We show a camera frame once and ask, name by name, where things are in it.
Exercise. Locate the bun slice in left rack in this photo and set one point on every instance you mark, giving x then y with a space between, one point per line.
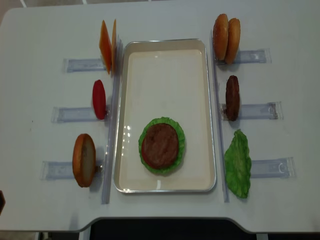
84 160

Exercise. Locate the silver metal tray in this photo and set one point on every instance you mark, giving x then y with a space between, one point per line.
165 82

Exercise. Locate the brown object at table edge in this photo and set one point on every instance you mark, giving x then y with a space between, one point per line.
2 201

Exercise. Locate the red tomato slice on tray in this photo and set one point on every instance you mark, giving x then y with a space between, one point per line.
159 156

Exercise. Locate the brown meat patty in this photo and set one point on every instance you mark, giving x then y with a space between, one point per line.
232 97
161 133

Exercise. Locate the orange cheese slice inner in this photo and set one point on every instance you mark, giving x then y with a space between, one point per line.
114 48

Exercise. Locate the clear pusher track tomato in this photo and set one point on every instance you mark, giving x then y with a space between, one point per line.
78 114

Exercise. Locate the clear left rack rail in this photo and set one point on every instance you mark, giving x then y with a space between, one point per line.
113 125

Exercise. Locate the clear pusher track lettuce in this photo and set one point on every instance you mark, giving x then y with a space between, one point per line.
273 168

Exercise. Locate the green lettuce leaf in rack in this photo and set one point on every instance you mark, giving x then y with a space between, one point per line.
238 165

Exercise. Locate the bun slice inner right rack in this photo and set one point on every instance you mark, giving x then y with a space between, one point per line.
220 36

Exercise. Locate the orange cheese slice outer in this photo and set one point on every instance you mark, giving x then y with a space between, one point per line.
105 47

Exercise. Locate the orange cheese slice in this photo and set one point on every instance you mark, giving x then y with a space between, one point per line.
114 48
105 47

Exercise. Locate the brown meat patty in rack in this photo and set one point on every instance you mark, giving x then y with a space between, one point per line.
232 97

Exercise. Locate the clear rack rail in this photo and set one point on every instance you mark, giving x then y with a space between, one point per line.
225 190
113 125

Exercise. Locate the clear pusher track bun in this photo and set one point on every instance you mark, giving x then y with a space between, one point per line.
55 170

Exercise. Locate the bun slice outer right rack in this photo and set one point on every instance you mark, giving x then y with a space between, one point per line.
234 33

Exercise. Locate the clear pusher track patty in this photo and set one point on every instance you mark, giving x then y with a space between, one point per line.
261 111

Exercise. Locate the clear pusher track cheese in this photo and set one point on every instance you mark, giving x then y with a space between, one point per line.
71 65

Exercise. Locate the clear right rack rail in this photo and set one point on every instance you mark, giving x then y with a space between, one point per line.
225 190

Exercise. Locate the green lettuce on tray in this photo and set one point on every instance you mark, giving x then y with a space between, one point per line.
182 145

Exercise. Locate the clear pusher track buns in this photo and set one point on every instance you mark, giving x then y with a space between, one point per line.
261 56

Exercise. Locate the bun slice rack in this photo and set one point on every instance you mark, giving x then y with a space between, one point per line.
220 36
234 33

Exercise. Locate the red tomato slice in rack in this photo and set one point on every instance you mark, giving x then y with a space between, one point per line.
99 100

